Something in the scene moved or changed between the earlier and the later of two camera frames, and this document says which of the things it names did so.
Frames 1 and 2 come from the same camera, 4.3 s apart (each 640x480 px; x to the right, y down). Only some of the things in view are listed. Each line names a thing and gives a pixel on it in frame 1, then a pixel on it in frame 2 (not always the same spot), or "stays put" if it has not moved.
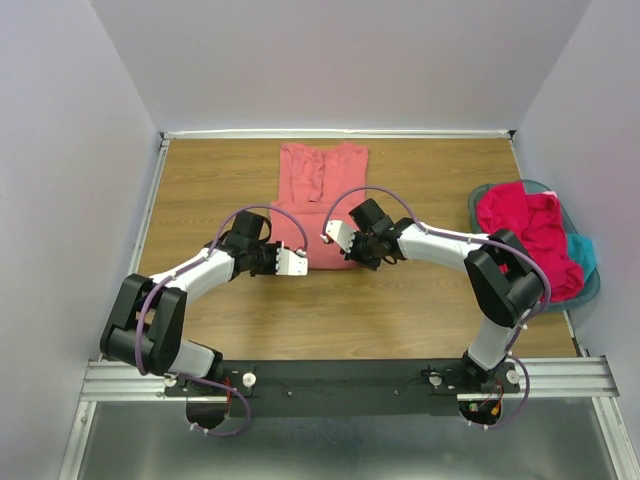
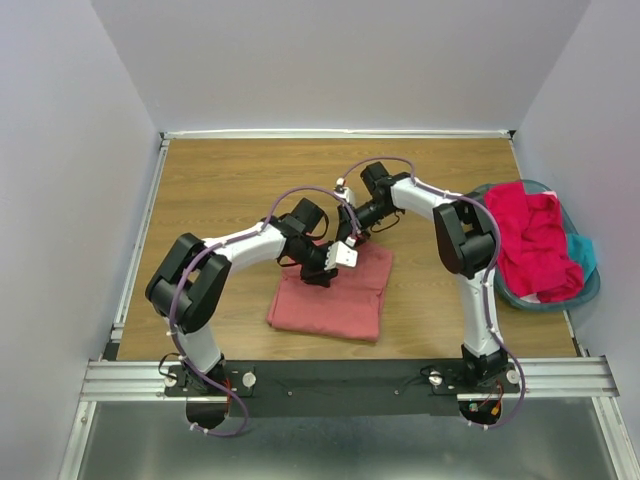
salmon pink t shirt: x=310 y=177 to x=349 y=307
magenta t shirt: x=537 y=220 stays put
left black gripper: x=271 y=271 to x=320 y=276
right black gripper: x=371 y=264 to x=345 y=225
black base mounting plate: x=346 y=388 stays put
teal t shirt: x=582 y=252 stays put
